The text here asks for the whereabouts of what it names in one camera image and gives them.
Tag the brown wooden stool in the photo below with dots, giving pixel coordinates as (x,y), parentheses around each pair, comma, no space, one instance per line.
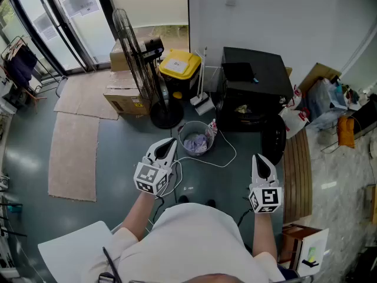
(290,246)

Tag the yellow lid trash bin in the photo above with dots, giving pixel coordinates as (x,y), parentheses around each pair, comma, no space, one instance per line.
(193,66)

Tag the purple clothes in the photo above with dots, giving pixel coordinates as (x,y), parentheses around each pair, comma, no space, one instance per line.
(195,143)

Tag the metal clothes rack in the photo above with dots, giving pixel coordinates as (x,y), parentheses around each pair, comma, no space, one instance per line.
(44,69)

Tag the clear plastic bag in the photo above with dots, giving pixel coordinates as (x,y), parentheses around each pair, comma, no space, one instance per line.
(321,99)

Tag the grey chair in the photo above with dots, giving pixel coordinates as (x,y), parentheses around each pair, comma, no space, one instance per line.
(62,84)

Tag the person's left forearm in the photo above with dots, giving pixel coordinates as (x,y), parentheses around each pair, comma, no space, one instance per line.
(138,214)

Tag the person's left black shoe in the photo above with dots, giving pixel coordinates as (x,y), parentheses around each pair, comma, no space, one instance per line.
(183,199)

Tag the pale grey slotted laundry basket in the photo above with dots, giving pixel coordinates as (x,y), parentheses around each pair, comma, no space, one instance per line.
(191,128)

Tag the white roller blind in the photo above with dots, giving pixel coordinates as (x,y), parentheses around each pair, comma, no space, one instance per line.
(147,1)

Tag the brown cardboard sheet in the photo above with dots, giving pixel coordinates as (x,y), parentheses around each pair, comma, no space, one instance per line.
(318,72)

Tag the black standing fan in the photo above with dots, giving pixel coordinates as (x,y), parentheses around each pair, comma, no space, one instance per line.
(169,115)

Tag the person's black shoe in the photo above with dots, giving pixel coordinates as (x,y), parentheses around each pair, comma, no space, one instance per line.
(211,203)
(183,199)

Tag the person's right forearm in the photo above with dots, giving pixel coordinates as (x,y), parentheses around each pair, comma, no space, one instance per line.
(263,234)

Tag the dark blue jacket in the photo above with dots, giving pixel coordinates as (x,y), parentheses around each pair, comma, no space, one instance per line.
(20,66)

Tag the black flat pad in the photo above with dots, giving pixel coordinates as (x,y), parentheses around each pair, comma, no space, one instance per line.
(238,72)

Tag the white board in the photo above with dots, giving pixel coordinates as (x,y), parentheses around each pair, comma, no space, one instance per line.
(318,246)

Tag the white jug red cap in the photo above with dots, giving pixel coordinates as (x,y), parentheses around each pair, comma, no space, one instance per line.
(293,122)
(294,99)

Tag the person's white shirt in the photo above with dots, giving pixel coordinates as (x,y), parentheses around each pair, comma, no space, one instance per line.
(191,240)

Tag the brown floor mat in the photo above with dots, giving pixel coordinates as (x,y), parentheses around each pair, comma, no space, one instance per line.
(73,158)
(85,96)

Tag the white red detergent pouch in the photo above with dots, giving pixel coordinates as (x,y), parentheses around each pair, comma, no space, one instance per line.
(212,127)

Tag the glass door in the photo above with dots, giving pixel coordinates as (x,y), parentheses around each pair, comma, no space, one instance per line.
(88,40)

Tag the dark grey washing machine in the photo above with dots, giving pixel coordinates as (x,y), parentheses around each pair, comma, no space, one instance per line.
(265,69)

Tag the white dustpan broom set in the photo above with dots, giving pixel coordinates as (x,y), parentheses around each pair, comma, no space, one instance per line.
(203,103)

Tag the small plain cardboard box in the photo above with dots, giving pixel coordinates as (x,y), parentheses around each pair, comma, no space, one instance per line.
(117,59)

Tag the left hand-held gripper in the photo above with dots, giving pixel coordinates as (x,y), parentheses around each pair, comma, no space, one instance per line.
(147,174)

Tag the brown slatted wooden bench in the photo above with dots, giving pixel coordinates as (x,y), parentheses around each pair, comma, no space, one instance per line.
(297,172)

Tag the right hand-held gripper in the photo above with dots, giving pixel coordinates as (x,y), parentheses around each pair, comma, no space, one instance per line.
(269,196)

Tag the large printed cardboard box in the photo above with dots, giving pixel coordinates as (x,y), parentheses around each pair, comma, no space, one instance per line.
(120,99)

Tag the person's right black shoe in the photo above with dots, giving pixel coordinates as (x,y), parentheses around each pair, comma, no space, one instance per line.
(211,203)

